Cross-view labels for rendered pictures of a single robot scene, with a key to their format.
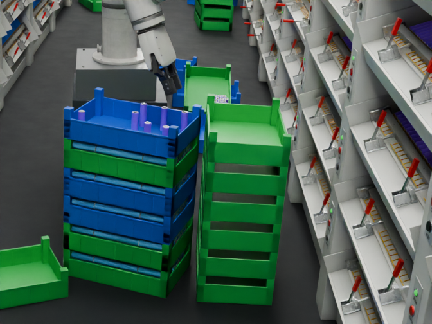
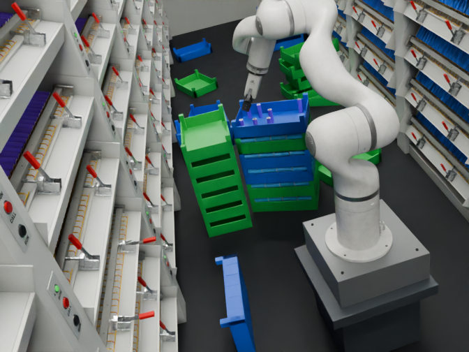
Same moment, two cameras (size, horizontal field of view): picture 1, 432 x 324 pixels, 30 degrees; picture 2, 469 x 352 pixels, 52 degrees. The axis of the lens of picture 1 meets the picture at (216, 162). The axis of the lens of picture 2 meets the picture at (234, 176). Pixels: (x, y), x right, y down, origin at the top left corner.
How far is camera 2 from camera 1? 379 cm
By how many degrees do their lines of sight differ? 124
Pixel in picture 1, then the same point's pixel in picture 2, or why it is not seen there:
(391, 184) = (145, 76)
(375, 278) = (158, 109)
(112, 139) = (278, 107)
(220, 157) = (218, 117)
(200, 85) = not seen: outside the picture
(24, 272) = not seen: hidden behind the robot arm
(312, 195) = (169, 233)
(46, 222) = not seen: hidden behind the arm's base
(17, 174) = (434, 262)
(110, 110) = (295, 128)
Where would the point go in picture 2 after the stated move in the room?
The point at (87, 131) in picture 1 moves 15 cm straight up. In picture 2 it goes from (293, 104) to (288, 72)
